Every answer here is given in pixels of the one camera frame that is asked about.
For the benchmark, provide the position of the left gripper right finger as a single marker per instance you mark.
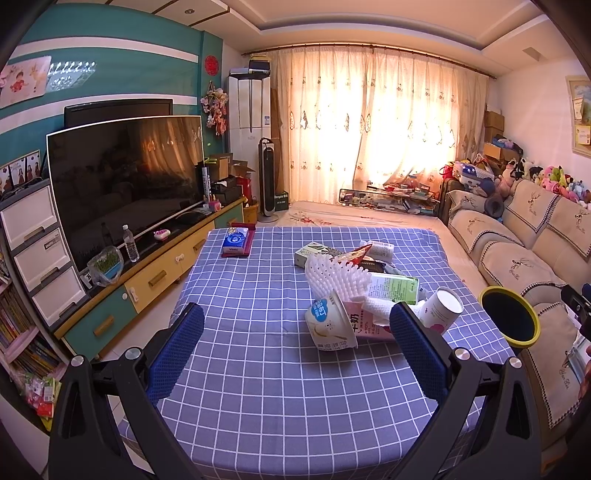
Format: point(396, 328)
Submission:
point(506, 441)

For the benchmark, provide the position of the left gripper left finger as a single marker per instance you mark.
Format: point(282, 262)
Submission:
point(85, 442)

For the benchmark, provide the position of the white paper cup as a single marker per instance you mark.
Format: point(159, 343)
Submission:
point(441, 310)

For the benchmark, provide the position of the green label plastic bottle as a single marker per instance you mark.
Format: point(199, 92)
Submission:
point(394, 287)

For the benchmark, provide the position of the pink strawberry milk carton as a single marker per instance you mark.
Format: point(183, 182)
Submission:
point(364, 326)

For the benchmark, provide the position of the white medicine bottle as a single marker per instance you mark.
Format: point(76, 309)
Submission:
point(379, 251)

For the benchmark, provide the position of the white yogurt cup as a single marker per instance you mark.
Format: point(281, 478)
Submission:
point(329, 324)

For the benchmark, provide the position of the red snack bag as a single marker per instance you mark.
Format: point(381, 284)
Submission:
point(355, 256)

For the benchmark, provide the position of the white foam fruit net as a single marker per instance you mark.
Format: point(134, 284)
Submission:
point(325, 275)

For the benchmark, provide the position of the green tea box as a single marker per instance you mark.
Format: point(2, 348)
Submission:
point(311, 249)

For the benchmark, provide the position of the yellow rimmed black trash bin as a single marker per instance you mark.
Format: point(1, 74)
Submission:
point(513, 315)

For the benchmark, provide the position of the beige sofa with covers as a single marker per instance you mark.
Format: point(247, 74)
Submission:
point(540, 244)

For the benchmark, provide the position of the pile of plush toys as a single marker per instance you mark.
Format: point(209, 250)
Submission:
point(487, 176)

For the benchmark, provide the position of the teal yellow tv cabinet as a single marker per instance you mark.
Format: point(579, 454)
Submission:
point(100, 320)

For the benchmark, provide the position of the clear plastic container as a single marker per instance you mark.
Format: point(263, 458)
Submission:
point(106, 267)

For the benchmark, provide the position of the book rack by window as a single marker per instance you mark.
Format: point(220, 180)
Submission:
point(403, 199)

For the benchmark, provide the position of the white drawer unit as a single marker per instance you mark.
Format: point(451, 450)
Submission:
point(40, 254)

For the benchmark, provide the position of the clear water bottle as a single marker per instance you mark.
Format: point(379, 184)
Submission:
point(130, 245)

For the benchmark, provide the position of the blue checkered tablecloth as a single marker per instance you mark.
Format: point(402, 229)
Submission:
point(258, 400)

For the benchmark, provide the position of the blue tissue pack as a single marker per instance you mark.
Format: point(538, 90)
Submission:
point(235, 240)

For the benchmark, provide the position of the red tray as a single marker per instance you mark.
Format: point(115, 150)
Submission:
point(252, 232)

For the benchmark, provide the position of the large flat screen television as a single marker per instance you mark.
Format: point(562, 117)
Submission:
point(128, 173)

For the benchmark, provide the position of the floral floor mattress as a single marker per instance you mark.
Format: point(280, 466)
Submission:
point(310, 214)

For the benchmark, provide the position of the sheer embroidered curtain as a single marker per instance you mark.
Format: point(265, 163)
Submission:
point(354, 117)

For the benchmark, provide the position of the black tower fan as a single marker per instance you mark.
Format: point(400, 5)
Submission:
point(267, 190)

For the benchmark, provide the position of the artificial flower bunch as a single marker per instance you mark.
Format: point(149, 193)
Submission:
point(214, 104)

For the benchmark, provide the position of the white floor air conditioner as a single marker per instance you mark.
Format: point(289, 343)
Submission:
point(249, 120)

